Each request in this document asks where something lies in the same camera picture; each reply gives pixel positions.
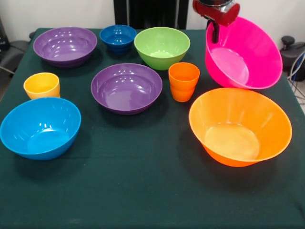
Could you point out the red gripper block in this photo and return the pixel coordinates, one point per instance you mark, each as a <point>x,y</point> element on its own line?
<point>228,19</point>

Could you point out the pink plastic bowl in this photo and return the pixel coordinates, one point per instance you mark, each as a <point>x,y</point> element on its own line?
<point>257,59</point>

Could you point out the orange plastic bowl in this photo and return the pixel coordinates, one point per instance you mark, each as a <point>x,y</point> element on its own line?
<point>238,112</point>

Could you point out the green plastic bowl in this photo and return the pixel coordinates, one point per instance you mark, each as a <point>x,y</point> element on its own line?
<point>162,43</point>

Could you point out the orange plastic cup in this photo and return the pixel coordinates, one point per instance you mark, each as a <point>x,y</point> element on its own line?
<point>183,88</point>

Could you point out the small dark blue bowl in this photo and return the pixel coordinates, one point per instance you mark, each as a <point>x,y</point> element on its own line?
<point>118,40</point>

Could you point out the purple plastic bowl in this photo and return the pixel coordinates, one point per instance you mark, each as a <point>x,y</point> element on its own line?
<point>64,50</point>
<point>126,90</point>

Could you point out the dark green table cloth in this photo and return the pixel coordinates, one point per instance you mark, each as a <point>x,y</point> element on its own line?
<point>143,179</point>

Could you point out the yellow plastic cup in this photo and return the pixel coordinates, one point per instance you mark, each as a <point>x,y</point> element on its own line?
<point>41,86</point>

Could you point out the light blue plastic bowl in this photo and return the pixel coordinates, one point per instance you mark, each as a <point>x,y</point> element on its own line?
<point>40,128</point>

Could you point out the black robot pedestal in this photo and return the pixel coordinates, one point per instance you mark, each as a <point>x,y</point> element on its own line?
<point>152,12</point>

